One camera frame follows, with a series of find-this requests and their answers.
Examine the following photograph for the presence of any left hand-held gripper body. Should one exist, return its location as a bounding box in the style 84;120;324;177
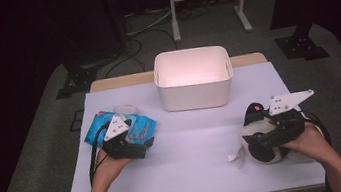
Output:
97;111;142;165

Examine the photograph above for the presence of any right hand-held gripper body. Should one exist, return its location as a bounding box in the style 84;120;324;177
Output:
265;88;321;146

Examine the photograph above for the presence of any blue wet wipes packet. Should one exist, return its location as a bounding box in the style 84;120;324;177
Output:
79;100;161;155

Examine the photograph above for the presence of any panda plush toy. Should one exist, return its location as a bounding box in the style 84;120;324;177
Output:
220;94;318;174

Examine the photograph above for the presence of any white plastic storage box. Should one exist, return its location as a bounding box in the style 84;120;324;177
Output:
150;42;238;116

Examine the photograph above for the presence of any person's right hand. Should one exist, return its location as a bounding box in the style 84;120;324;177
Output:
280;118;333;165

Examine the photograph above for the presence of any person's left hand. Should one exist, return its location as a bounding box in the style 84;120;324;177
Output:
89;144;136;188

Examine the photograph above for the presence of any white table sheet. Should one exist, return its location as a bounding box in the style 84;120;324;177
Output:
49;55;329;192

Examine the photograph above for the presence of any black stand base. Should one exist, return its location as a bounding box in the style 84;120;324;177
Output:
272;19;332;66
51;57;103;101

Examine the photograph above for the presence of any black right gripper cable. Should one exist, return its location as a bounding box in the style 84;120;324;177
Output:
301;106;334;150

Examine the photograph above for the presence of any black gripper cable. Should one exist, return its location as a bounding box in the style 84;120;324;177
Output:
82;121;119;189
301;106;334;150

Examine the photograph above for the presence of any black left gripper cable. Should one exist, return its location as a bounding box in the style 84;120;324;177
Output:
82;121;119;189

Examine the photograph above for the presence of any black floor bracket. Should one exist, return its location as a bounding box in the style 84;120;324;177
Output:
67;109;87;133

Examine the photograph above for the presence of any black floor cable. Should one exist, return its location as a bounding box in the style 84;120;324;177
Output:
99;34;148;79

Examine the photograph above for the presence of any white floor cable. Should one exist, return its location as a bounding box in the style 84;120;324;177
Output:
123;6;175;38

